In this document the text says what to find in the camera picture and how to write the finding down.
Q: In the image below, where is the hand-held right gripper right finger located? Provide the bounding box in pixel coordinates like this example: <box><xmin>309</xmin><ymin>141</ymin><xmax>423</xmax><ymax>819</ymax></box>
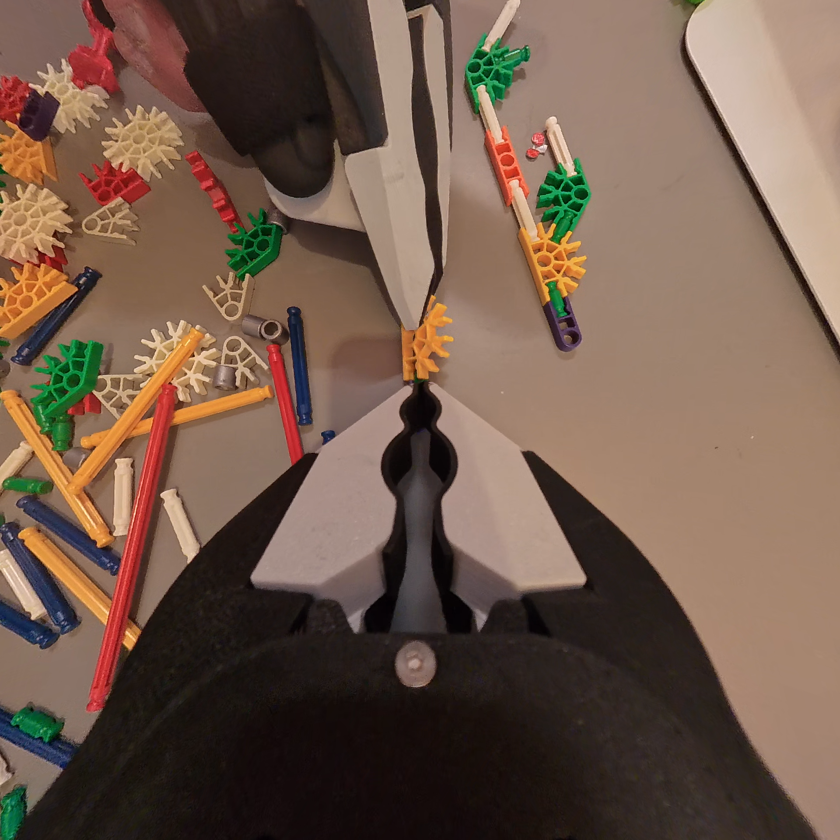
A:
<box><xmin>425</xmin><ymin>386</ymin><xmax>588</xmax><ymax>632</ymax></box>

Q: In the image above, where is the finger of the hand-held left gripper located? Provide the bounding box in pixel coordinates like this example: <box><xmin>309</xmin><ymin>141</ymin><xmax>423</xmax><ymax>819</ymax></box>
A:
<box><xmin>344</xmin><ymin>0</ymin><xmax>438</xmax><ymax>327</ymax></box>
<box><xmin>400</xmin><ymin>0</ymin><xmax>455</xmax><ymax>307</ymax></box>

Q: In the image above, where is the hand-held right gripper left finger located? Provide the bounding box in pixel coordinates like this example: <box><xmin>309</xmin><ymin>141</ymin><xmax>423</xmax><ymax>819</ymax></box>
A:
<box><xmin>251</xmin><ymin>386</ymin><xmax>419</xmax><ymax>632</ymax></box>

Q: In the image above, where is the yellow half-circle connector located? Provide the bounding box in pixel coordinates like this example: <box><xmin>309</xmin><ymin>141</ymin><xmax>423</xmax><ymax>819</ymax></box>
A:
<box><xmin>400</xmin><ymin>295</ymin><xmax>455</xmax><ymax>382</ymax></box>

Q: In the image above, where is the assembled multicolour toy model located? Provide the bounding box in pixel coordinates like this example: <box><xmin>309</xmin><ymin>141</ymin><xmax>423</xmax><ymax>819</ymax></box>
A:
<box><xmin>465</xmin><ymin>0</ymin><xmax>588</xmax><ymax>352</ymax></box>

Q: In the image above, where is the person's left hand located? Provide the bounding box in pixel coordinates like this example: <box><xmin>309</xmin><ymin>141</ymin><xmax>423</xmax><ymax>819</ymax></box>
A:
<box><xmin>113</xmin><ymin>0</ymin><xmax>212</xmax><ymax>114</ymax></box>

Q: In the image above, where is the pile of colourful toy pieces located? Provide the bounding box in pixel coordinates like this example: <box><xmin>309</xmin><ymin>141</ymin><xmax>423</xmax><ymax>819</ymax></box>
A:
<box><xmin>0</xmin><ymin>13</ymin><xmax>316</xmax><ymax>834</ymax></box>

